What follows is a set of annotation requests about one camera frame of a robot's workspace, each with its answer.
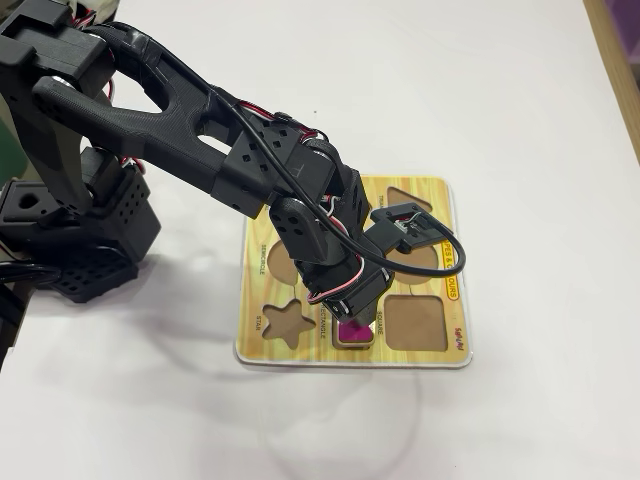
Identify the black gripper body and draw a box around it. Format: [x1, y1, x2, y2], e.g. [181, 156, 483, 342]
[298, 238, 395, 322]

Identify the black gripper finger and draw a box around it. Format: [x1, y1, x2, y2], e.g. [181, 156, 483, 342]
[345, 305, 376, 331]

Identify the pink rectangle piece yellow pin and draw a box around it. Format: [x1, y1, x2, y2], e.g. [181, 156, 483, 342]
[335, 319, 374, 350]

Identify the wooden shape puzzle board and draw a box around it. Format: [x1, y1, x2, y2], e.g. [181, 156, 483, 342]
[233, 172, 475, 370]

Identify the green object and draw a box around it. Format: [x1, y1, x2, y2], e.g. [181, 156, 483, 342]
[0, 119, 26, 181]

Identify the purple panel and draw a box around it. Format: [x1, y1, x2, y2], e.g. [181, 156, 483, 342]
[602, 0, 640, 94]

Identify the white plastic bag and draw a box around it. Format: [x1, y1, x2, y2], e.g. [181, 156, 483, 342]
[67, 0, 121, 16]

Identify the red white servo wire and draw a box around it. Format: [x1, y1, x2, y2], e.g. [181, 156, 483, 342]
[305, 259, 365, 305]

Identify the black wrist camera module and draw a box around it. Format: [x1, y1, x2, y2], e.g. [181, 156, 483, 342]
[357, 200, 459, 255]

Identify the red black servo wire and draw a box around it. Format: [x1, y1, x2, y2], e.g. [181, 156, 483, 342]
[234, 99, 331, 146]

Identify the black power cable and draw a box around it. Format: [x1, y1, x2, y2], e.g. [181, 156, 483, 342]
[0, 259, 64, 289]

